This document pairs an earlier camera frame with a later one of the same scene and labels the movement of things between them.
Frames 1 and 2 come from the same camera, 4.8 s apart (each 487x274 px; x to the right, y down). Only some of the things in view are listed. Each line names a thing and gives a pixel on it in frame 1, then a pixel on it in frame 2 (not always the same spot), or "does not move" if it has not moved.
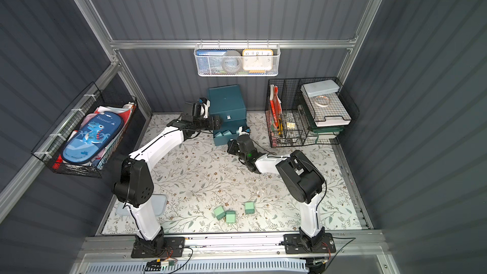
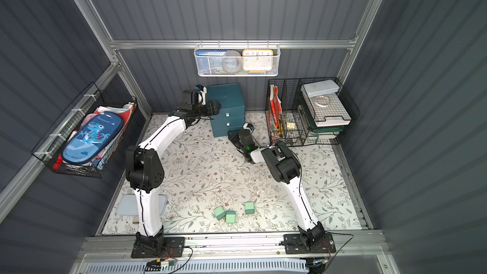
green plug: (249, 207) does not move
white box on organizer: (316, 88) does not move
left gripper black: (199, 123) to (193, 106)
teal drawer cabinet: (227, 102) does not move
